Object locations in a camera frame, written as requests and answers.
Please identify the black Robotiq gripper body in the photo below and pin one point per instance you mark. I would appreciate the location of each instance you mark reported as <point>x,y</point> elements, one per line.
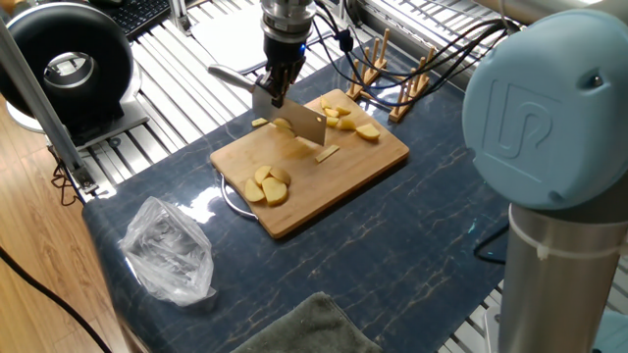
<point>284,51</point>

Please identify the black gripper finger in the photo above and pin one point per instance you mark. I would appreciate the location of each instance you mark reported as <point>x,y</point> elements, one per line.
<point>293,74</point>
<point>277,90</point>

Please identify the potato half with skin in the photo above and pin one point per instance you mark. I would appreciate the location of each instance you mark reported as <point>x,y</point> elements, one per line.
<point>282,123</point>

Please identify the steel cleaver knife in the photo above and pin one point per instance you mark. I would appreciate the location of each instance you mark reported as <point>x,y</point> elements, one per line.
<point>309,125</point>

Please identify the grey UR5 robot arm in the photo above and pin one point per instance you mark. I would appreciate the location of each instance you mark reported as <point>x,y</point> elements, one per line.
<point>539,113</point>

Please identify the small cut potato piece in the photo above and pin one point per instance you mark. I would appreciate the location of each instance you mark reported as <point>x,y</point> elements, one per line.
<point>333,122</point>
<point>260,122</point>
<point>343,111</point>
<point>332,113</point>
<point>347,124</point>

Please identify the white paper pad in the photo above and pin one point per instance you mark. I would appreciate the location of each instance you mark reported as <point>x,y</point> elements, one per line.
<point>230,39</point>

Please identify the thin potato slice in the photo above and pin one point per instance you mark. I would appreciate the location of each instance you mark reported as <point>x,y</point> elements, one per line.
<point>327,153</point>

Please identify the wooden peg rack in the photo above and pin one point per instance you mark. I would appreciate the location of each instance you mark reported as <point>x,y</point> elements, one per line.
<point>398,112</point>

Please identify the wooden cutting board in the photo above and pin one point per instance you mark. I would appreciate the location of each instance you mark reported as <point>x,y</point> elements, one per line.
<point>343,186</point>

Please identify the black keyboard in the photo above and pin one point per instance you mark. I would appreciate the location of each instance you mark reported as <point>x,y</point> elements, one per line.
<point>140,15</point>

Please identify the dark blue marbled mat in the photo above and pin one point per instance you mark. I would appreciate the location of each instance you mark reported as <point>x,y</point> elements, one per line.
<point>417,220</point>

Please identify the clear plastic bag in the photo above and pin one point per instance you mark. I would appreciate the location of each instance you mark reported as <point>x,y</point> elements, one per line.
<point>167,250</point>

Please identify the grey-green towel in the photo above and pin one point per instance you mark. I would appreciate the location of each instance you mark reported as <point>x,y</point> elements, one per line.
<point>314,328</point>

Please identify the perforated aluminium plate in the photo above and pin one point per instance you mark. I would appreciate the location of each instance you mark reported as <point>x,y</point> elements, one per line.
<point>491,331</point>

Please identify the short aluminium post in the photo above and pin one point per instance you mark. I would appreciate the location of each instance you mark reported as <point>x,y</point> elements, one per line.
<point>179,15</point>

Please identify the slanted aluminium post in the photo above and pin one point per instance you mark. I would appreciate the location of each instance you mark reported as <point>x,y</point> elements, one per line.
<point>39,103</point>

